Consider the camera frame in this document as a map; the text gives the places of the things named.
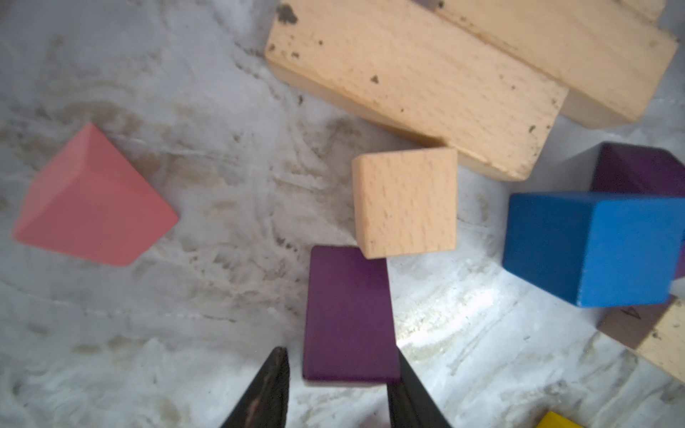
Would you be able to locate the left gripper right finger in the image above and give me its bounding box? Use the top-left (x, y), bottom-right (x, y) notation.
top-left (387, 352), bottom-right (451, 428)

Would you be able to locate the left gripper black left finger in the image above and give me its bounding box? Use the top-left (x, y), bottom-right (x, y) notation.
top-left (220, 347), bottom-right (290, 428)

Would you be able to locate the natural wood cube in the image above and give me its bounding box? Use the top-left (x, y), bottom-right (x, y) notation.
top-left (351, 148), bottom-right (458, 260)

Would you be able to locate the blue cube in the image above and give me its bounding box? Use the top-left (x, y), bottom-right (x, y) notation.
top-left (502, 192), bottom-right (684, 308)

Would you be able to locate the purple brick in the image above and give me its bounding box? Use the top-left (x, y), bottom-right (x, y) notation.
top-left (303, 245), bottom-right (401, 383)

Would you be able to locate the long natural wood brick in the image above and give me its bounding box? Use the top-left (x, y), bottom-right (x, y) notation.
top-left (265, 1), bottom-right (568, 181)

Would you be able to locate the small pink cube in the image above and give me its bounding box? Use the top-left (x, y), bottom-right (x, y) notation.
top-left (12, 124), bottom-right (178, 267)

